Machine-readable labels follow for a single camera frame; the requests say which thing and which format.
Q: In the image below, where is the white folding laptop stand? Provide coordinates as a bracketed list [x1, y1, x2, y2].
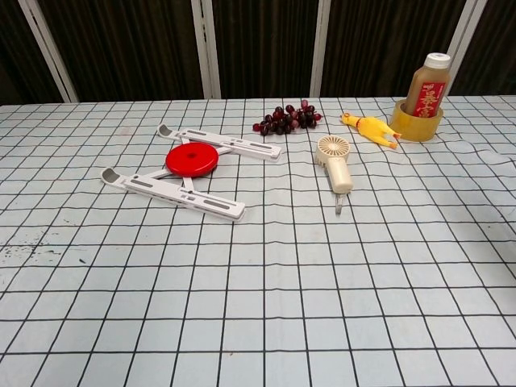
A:
[100, 123, 283, 223]

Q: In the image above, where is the dark red grape bunch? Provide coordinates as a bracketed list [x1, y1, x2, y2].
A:
[252, 100, 323, 136]

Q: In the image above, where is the brown drink bottle white cap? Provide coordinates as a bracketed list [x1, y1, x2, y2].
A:
[405, 52, 452, 120]

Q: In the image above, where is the red round disc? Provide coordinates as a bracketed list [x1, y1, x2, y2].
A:
[164, 142, 219, 179]

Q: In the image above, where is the yellow packing tape roll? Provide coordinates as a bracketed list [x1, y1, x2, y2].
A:
[389, 98, 445, 143]

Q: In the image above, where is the yellow rubber chicken toy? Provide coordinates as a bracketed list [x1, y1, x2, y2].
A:
[339, 112, 403, 149]

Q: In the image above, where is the white checkered tablecloth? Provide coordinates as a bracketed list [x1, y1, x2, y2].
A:
[0, 95, 516, 387]

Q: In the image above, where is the small beige handheld fan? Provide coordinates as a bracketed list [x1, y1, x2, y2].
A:
[315, 135, 355, 214]

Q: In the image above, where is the white partition frame post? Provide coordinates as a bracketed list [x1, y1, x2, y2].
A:
[190, 0, 223, 100]
[443, 0, 489, 97]
[310, 0, 332, 98]
[18, 0, 79, 103]

